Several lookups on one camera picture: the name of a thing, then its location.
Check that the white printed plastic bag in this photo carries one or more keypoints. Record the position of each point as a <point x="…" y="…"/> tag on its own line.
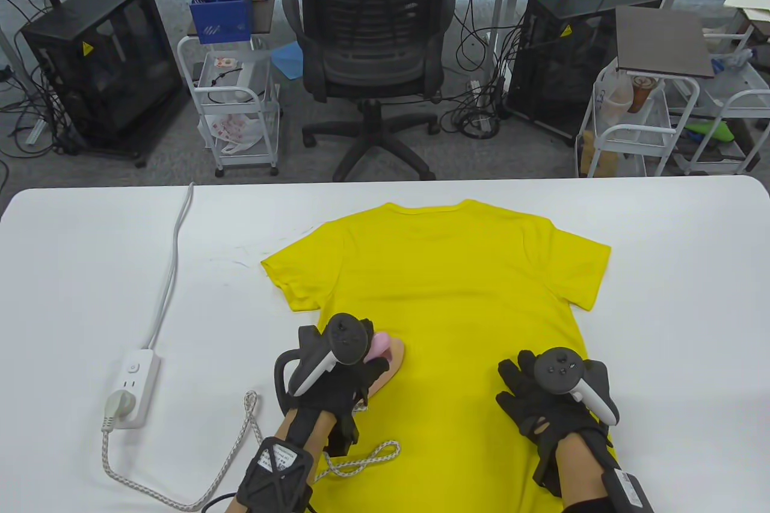
<point x="231" y="128"/>

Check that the black mesh office chair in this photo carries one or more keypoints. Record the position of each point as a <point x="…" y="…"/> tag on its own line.
<point x="373" y="56"/>

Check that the pink electric iron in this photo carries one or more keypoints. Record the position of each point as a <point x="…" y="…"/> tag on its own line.
<point x="394" y="362"/>

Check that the grey white controller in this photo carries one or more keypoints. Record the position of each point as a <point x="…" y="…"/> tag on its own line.
<point x="349" y="338"/>
<point x="559" y="368"/>

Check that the brown paper bag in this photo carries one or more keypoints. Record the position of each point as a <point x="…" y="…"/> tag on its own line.
<point x="601" y="161"/>

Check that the translucent plastic jug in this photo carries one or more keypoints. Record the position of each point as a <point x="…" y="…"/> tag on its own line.
<point x="616" y="104"/>

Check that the black computer case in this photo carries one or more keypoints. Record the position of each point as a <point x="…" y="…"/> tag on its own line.
<point x="102" y="68"/>
<point x="559" y="74"/>

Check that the person's left hand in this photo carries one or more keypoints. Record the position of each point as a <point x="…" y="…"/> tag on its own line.
<point x="349" y="383"/>

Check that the yellow t-shirt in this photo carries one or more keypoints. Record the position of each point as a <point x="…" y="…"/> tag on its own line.
<point x="451" y="260"/>

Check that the brown coffee cup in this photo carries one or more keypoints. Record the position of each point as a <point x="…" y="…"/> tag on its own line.
<point x="639" y="95"/>

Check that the white metal cart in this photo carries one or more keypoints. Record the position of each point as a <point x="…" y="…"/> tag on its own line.
<point x="625" y="131"/>
<point x="269" y="116"/>
<point x="740" y="98"/>

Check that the dark brown board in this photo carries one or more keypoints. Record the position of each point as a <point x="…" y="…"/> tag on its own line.
<point x="662" y="38"/>

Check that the white table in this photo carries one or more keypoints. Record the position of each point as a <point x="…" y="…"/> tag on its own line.
<point x="90" y="266"/>

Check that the person's right forearm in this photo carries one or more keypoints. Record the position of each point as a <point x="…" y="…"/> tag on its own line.
<point x="577" y="468"/>

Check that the person's right hand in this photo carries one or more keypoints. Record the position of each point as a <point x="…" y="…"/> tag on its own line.
<point x="529" y="411"/>

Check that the blue cloth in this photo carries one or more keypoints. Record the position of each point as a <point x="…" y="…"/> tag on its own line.
<point x="286" y="59"/>

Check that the green plastic item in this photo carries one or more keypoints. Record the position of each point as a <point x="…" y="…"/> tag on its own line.
<point x="713" y="131"/>

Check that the black wrist sensor box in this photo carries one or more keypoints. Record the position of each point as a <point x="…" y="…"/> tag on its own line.
<point x="628" y="492"/>

